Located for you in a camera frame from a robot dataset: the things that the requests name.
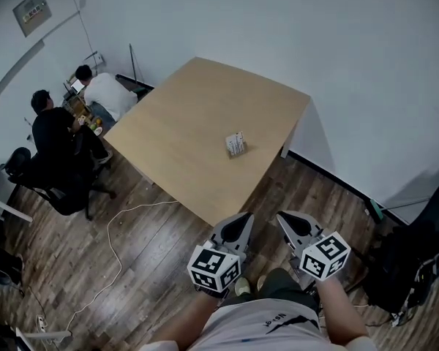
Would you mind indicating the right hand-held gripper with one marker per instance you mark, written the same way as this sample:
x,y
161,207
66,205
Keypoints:
x,y
325,256

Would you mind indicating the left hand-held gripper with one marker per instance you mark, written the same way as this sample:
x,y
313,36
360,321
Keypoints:
x,y
214,267

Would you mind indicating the small card holder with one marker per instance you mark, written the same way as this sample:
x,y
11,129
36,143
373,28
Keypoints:
x,y
243,151

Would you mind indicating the person's left forearm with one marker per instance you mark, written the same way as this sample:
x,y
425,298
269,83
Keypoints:
x,y
190,324

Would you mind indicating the person's right forearm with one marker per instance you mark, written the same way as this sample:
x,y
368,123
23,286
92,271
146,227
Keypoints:
x,y
342,309

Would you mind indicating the person's light shoe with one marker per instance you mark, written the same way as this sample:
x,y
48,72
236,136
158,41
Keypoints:
x,y
242,286
262,282

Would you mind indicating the person's dark trousers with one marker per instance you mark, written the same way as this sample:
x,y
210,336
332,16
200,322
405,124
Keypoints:
x,y
278,287

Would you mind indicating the green broom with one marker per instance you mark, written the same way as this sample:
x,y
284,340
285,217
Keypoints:
x,y
377,210

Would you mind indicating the white table leg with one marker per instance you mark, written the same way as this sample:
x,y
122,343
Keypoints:
x,y
287,141

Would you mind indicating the person's white shirt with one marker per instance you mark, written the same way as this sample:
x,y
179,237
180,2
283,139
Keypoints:
x,y
263,324

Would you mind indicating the black bag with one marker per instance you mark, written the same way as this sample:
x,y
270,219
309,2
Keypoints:
x,y
398,265

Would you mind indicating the black mesh office chair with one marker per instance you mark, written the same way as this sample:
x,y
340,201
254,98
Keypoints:
x,y
437,214

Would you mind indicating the plate of fruit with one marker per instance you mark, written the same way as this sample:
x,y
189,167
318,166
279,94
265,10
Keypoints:
x,y
96,128

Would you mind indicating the black thin stand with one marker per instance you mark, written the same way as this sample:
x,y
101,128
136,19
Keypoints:
x,y
134,64

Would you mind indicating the white power strip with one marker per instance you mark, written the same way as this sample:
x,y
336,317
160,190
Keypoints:
x,y
41,323

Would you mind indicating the open laptop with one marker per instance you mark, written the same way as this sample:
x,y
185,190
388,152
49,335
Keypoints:
x,y
77,85

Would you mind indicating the black chair with armrest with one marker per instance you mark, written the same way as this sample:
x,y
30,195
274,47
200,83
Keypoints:
x,y
0,269

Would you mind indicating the small white wall device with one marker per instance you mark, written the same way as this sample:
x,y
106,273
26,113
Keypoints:
x,y
99,59

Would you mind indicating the grey wall panel box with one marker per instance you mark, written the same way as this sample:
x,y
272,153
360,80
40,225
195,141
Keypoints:
x,y
32,12

